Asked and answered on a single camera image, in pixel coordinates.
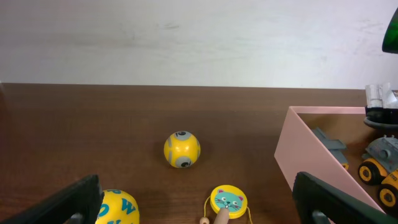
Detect yellow cat rattle drum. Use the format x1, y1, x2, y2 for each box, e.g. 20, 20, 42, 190
199, 185, 253, 224

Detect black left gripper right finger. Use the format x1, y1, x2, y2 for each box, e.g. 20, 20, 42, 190
292, 172, 397, 224

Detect pink open cardboard box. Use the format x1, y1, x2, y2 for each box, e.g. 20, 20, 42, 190
274, 106, 397, 212

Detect yellow grey toy truck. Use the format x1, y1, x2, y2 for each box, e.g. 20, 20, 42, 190
358, 135, 397, 211
312, 128, 349, 170

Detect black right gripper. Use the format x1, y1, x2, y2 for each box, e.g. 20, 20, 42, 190
364, 83, 397, 130

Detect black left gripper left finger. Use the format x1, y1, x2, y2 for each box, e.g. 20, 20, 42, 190
2, 174, 104, 224

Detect yellow ball with blue letters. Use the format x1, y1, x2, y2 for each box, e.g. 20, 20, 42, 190
95, 189, 140, 224

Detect yellow ball with grey eyes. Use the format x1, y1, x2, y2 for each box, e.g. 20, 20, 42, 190
164, 131, 201, 168

